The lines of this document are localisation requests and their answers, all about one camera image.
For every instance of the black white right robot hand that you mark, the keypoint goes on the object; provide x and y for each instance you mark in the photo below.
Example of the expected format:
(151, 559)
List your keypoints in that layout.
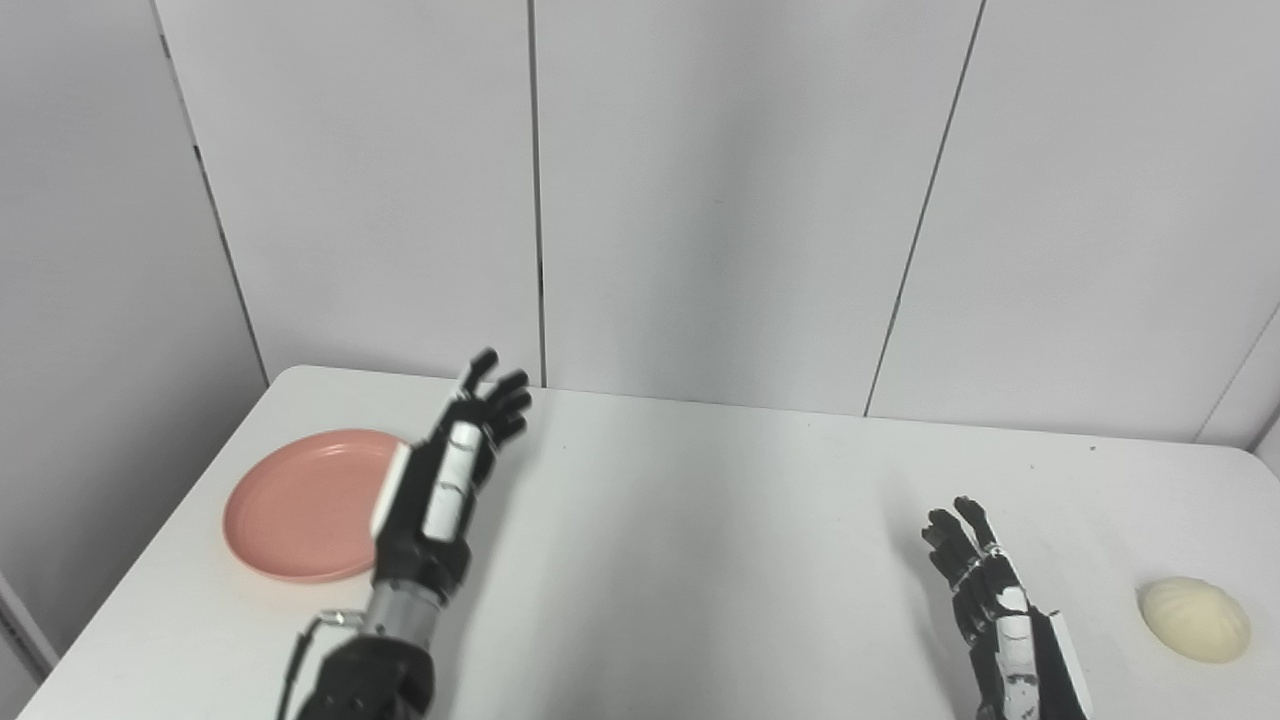
(1045, 680)

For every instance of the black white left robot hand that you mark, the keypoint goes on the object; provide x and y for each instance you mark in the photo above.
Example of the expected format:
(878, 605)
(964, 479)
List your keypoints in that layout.
(410, 520)

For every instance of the pink round plate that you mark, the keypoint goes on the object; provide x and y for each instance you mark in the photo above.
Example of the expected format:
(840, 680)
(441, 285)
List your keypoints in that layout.
(300, 510)

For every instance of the cream steamed bun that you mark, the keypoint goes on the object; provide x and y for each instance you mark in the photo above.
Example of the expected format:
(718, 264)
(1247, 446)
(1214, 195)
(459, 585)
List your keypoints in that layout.
(1195, 620)

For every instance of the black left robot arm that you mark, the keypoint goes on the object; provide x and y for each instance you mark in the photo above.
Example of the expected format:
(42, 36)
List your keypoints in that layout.
(370, 675)

